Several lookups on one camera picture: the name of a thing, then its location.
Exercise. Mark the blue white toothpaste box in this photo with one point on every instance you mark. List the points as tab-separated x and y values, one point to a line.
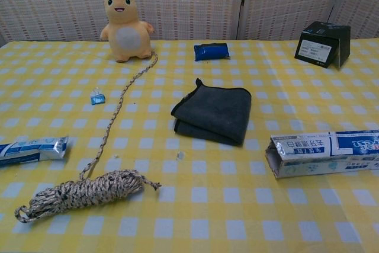
311	156

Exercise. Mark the blue white toothpaste tube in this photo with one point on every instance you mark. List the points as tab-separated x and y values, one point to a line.
29	150

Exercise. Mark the black cardboard box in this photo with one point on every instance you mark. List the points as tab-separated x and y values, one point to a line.
316	48

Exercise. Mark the dark grey folded cloth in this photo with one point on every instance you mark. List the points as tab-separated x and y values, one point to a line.
216	110

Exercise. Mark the large white paper scrap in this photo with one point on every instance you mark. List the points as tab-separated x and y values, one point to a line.
180	155

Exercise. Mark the blue foil packet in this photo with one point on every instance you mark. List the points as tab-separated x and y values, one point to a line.
211	51

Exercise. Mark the blue binder clip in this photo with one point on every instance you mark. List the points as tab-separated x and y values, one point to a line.
97	99

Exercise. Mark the orange plush toy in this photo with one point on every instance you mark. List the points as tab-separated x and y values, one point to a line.
125	28

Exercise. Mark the white woven folding screen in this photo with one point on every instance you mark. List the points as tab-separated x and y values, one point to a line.
192	1

